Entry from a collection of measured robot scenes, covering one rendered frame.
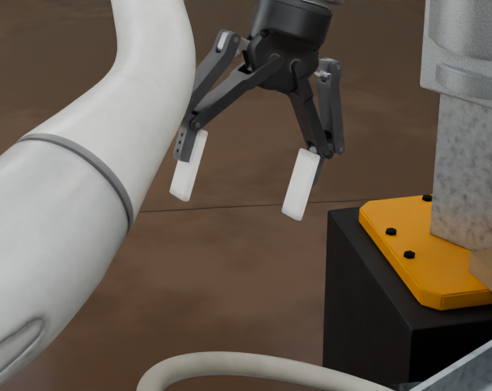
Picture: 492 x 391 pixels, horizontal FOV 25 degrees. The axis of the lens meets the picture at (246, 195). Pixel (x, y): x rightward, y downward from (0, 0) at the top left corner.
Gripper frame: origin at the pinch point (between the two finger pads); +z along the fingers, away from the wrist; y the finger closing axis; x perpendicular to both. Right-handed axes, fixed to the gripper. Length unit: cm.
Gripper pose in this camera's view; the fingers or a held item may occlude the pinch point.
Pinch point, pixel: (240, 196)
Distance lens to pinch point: 112.8
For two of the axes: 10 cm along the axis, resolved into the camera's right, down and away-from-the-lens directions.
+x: -5.0, -2.8, 8.2
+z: -2.7, 9.5, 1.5
